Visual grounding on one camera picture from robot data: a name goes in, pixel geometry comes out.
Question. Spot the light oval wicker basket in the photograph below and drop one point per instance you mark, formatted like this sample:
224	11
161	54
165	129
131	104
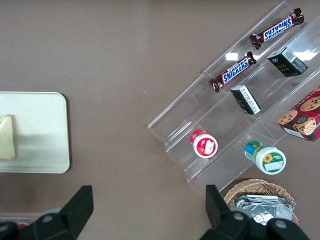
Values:
260	186

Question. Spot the small black box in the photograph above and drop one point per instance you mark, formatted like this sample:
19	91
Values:
246	100
287	62

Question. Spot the green lidded cup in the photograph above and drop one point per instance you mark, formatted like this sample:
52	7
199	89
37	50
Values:
267	158

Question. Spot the triangular sandwich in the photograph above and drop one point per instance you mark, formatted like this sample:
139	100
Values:
7	140

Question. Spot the red chocolate cookie box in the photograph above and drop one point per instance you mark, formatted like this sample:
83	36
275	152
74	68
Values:
303	117

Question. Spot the Snickers bar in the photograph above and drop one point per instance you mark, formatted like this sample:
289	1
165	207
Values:
235	71
277	28

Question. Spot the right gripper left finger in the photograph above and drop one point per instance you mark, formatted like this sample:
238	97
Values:
72	215

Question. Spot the silver foil packets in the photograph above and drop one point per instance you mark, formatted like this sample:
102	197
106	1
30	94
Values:
265	207

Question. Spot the cream rectangular tray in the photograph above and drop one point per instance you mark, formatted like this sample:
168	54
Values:
40	130

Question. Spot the clear acrylic stepped stand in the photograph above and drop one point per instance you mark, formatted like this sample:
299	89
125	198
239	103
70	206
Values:
190	110

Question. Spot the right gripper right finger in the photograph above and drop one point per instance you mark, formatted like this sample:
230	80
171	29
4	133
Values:
225	222

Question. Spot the red lidded cup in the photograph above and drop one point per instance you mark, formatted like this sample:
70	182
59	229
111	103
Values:
203	145

